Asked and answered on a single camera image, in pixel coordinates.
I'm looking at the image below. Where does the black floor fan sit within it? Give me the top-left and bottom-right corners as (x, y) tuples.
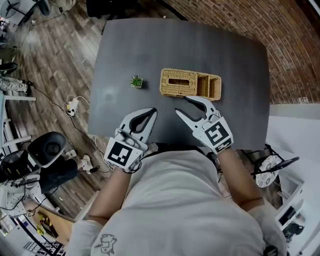
(0, 0), (22, 18)

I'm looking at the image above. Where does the white metal frame table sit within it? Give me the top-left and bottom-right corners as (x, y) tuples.
(0, 90), (37, 151)

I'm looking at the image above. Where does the woven wicker box lid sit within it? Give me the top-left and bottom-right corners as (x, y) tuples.
(159, 68), (199, 98)

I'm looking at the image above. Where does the woven wicker box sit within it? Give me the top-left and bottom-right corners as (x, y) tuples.
(159, 68), (223, 102)

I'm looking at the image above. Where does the black and white device head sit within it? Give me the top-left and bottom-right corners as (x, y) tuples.
(26, 131), (67, 169)

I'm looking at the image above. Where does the person's grey shirt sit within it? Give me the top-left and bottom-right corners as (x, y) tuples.
(70, 149), (289, 256)

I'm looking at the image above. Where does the white power adapter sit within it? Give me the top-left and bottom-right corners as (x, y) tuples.
(79, 154), (94, 175)

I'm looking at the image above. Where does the black chair with patterned cushion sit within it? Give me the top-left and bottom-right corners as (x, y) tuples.
(249, 143), (301, 190)

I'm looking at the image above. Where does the person's left forearm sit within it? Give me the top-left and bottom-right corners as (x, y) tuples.
(87, 164), (132, 222)

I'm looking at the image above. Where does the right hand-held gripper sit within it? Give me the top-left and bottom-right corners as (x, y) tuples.
(174, 95), (235, 155)

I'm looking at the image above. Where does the person's right forearm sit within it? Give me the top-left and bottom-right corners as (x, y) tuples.
(216, 146), (265, 210)

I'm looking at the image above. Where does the white shelf unit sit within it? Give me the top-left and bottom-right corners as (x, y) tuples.
(274, 172), (320, 256)

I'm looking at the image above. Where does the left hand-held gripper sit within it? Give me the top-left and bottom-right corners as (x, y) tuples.
(103, 107), (159, 174)

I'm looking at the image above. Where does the small potted green plant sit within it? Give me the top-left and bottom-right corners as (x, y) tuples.
(129, 74), (144, 89)

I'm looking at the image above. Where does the white power strip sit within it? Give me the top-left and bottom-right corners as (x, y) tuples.
(64, 96), (81, 118)

